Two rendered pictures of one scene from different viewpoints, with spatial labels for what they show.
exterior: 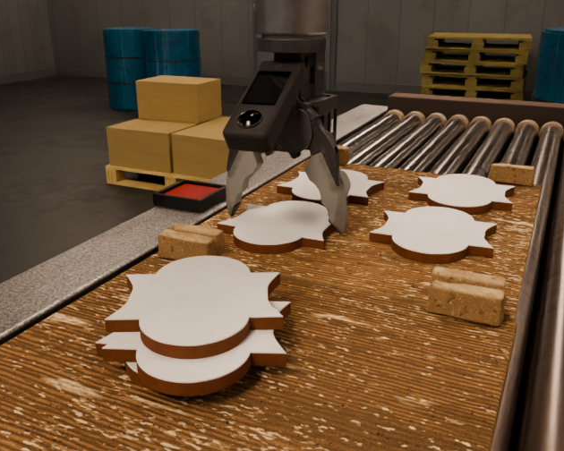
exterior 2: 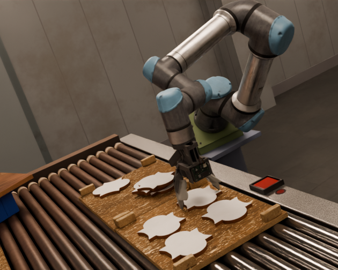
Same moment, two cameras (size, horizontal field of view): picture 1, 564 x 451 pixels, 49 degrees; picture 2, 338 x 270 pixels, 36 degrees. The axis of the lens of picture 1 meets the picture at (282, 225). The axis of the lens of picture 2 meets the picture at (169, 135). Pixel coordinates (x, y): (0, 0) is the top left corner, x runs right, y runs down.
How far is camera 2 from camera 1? 200 cm
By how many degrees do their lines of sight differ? 122
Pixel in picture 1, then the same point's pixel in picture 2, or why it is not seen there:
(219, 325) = (141, 182)
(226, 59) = not seen: outside the picture
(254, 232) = (195, 191)
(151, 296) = (160, 174)
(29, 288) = (216, 169)
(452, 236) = (151, 226)
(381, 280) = (151, 213)
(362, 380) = (124, 205)
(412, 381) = (117, 210)
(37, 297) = not seen: hidden behind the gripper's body
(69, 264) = (226, 171)
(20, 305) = not seen: hidden behind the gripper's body
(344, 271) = (161, 208)
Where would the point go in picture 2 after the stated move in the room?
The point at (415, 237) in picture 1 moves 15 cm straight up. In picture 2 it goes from (159, 219) to (142, 174)
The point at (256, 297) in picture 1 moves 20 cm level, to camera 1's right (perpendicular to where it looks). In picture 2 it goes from (146, 186) to (106, 217)
